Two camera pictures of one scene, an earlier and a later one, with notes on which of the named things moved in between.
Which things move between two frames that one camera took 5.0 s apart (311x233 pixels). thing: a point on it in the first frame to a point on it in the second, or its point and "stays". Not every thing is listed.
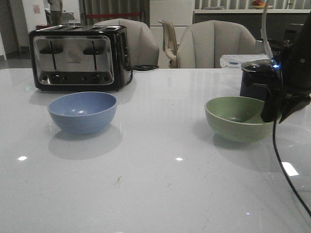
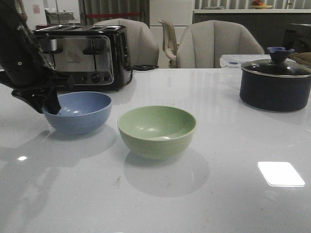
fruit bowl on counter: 258,4 stays
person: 56,12 to 20,6
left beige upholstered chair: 143,47 stays
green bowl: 238,119 to 156,132
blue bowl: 82,112 stays
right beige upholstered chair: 200,44 stays
